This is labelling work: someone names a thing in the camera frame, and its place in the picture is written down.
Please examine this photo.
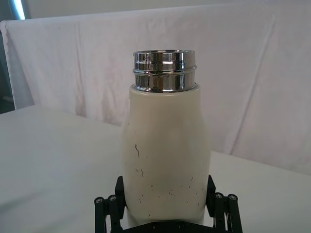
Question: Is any cream vacuum bottle steel neck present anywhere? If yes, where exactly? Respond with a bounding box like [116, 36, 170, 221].
[121, 49, 211, 229]

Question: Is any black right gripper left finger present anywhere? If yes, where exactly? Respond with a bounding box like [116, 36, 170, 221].
[94, 176, 127, 233]

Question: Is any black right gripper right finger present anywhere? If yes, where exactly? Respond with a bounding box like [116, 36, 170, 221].
[205, 174, 242, 233]

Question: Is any white table cloth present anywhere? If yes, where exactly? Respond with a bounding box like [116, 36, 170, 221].
[0, 110, 311, 233]

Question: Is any white hung backdrop cloth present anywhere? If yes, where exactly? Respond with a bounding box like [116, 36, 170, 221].
[0, 9, 311, 176]

